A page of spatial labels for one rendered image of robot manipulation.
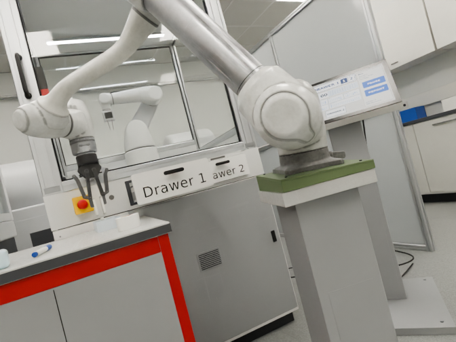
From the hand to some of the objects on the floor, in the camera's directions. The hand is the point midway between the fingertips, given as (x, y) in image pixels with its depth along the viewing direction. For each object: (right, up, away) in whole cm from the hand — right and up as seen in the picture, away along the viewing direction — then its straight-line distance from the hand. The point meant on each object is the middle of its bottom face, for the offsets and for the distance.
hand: (99, 206), depth 120 cm
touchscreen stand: (+130, -54, +37) cm, 146 cm away
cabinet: (+26, -82, +72) cm, 112 cm away
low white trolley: (+14, -84, -18) cm, 87 cm away
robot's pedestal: (+94, -63, -20) cm, 115 cm away
